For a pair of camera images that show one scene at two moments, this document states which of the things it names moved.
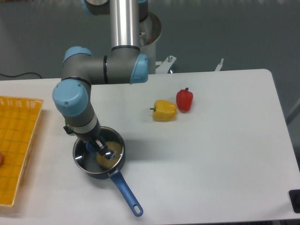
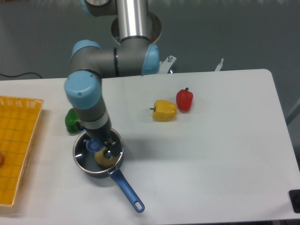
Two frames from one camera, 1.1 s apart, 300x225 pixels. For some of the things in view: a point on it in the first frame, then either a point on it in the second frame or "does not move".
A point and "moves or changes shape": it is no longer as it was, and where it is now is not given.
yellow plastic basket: (19, 120) does not move
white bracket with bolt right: (218, 67) does not move
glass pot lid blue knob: (93, 161) moves or changes shape
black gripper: (90, 136) → (104, 133)
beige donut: (104, 161) does not move
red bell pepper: (184, 99) does not move
